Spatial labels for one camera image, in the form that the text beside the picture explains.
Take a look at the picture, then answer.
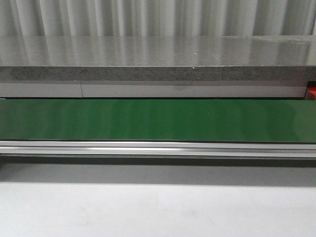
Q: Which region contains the red object at right edge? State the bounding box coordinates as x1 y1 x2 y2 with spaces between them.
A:
306 86 316 100

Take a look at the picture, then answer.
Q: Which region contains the grey pleated curtain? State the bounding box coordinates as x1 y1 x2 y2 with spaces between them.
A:
0 0 316 36

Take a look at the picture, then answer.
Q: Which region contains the green conveyor belt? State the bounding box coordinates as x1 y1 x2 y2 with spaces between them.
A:
0 99 316 143

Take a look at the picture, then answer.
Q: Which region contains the aluminium conveyor side rail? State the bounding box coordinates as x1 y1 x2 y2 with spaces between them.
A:
0 141 316 159

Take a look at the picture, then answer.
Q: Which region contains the grey stone counter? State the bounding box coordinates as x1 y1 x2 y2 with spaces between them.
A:
0 36 316 99

